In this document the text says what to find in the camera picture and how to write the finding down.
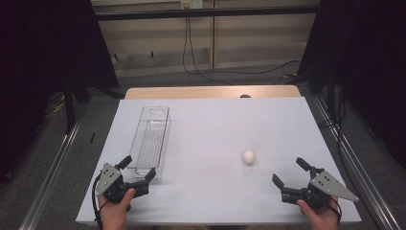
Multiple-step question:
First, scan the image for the black curtain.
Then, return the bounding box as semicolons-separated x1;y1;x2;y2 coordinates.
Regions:
0;0;121;186
297;0;406;169

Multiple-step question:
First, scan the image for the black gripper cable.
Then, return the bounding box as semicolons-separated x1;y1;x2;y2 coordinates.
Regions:
91;173;103;230
328;196;343;222

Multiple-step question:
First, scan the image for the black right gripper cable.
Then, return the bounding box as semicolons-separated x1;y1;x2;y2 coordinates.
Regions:
328;196;343;222

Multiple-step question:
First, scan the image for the black metal stand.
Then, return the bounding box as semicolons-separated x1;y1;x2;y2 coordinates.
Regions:
62;78;94;134

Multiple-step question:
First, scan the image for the clear plastic egg tray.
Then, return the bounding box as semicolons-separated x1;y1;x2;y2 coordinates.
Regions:
126;105;171;180

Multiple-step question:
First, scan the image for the person's right hand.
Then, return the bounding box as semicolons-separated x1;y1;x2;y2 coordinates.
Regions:
296;197;340;230

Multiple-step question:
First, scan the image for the white table mat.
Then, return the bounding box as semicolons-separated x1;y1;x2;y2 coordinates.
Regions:
76;96;362;224

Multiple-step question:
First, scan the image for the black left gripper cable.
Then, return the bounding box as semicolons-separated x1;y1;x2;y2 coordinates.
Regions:
91;173;103;230

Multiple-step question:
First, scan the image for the metal floor rail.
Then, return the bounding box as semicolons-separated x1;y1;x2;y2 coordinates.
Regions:
18;119;82;230
312;95;401;230

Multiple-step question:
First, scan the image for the white wall outlet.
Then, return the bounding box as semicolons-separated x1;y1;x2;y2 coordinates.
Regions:
180;0;205;10

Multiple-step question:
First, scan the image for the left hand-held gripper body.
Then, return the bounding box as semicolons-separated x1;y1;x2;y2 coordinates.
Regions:
95;162;150;203

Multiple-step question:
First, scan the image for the white egg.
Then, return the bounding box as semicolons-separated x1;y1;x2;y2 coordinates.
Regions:
241;149;257;166

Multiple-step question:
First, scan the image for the black horizontal bar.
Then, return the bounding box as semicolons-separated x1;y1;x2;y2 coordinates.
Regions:
95;5;320;22

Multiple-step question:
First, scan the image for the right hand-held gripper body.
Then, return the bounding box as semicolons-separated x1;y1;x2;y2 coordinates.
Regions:
281;168;359;210

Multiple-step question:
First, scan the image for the black hanging wall cable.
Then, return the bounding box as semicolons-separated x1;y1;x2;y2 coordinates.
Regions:
182;17;303;86

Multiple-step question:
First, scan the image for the person's left hand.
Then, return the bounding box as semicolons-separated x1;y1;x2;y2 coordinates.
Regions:
98;188;136;230

